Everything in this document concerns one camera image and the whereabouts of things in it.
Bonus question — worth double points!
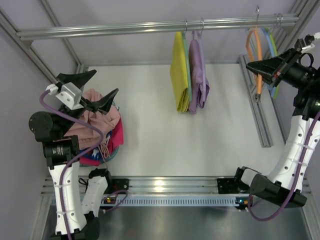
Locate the pink trousers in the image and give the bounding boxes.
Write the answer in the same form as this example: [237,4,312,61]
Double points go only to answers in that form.
[65,88,122,161]

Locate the orange hanger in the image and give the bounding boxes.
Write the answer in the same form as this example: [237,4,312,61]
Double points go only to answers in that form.
[245,5,263,98]

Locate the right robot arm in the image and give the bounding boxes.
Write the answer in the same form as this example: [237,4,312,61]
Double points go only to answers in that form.
[233,48,320,208]

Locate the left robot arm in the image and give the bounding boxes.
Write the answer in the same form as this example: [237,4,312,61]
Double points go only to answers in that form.
[28,70,120,240]

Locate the light blue empty hanger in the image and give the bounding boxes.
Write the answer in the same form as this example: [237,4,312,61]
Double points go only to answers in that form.
[246,13,281,97]

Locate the lime green empty hanger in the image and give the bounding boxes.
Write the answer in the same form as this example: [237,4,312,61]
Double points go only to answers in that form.
[248,13,282,99]

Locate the purple trousers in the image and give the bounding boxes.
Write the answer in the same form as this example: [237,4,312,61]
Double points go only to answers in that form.
[188,39,210,114]

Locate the purple hanger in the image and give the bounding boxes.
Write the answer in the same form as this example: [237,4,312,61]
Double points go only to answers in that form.
[192,18,207,92]

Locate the yellow trousers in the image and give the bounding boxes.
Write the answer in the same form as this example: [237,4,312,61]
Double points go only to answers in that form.
[170,32,190,113]

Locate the teal laundry basket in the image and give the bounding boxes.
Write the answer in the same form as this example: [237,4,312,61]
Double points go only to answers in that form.
[79,97,123,167]

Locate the magenta garment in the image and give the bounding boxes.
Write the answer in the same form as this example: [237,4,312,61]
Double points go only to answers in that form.
[79,117,125,166]

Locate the blue patterned garment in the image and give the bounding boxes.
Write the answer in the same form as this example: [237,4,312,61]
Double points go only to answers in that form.
[84,131,112,161]

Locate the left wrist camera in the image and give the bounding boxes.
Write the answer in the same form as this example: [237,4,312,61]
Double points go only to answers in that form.
[45,82,84,110]

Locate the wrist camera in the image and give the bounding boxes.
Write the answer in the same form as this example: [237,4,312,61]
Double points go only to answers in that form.
[294,32,320,53]
[45,82,84,110]

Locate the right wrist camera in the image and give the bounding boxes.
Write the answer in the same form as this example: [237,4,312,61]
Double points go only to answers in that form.
[294,32,320,53]

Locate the right frame post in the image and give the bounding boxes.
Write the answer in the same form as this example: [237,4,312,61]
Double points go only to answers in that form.
[249,0,320,101]

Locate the frame post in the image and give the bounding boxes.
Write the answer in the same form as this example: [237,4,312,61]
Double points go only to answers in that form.
[249,0,320,101]
[0,0,85,83]

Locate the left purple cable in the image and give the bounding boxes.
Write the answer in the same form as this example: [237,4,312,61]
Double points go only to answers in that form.
[39,89,105,240]

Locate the purple cable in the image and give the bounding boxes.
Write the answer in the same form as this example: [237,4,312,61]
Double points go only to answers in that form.
[39,89,105,240]
[247,109,320,222]

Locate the aluminium hanging rail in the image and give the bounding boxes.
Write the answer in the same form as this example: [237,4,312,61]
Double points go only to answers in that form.
[16,13,299,41]

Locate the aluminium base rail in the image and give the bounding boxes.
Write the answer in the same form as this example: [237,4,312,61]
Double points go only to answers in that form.
[41,174,311,198]

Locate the left frame post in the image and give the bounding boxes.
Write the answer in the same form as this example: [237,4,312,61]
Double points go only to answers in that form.
[0,0,85,83]

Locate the grey slotted cable duct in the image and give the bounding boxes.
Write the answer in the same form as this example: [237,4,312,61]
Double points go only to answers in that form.
[101,196,248,207]

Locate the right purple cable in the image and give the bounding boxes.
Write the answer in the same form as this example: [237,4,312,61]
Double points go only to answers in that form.
[247,109,320,222]

